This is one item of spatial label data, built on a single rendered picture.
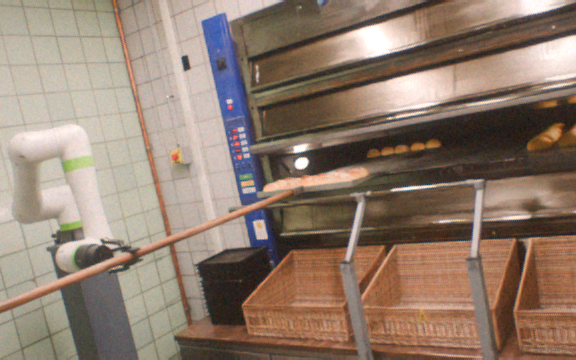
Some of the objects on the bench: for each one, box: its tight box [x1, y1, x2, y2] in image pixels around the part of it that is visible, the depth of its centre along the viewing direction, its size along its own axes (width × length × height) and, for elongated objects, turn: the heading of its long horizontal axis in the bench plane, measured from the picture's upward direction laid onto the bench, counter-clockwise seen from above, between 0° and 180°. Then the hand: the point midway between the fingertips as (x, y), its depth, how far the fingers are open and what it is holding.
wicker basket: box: [242, 245, 386, 342], centre depth 258 cm, size 49×56×28 cm
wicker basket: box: [361, 238, 520, 350], centre depth 223 cm, size 49×56×28 cm
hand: (132, 255), depth 178 cm, fingers closed on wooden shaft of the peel, 3 cm apart
